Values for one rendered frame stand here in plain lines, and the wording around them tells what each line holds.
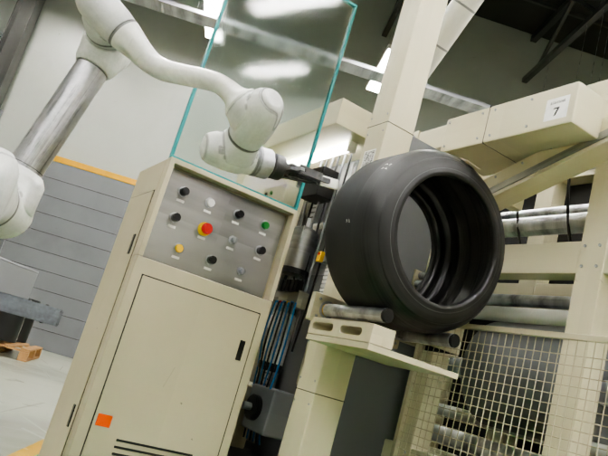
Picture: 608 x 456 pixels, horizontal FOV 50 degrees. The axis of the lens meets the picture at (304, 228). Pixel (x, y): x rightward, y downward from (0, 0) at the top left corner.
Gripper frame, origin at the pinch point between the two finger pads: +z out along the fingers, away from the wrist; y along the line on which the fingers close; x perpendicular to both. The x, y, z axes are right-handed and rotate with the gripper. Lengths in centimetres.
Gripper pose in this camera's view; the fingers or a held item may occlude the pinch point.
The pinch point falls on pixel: (327, 182)
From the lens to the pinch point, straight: 199.2
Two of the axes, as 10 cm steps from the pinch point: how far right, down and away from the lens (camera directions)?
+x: -1.5, 9.8, -1.6
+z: 8.5, 2.1, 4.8
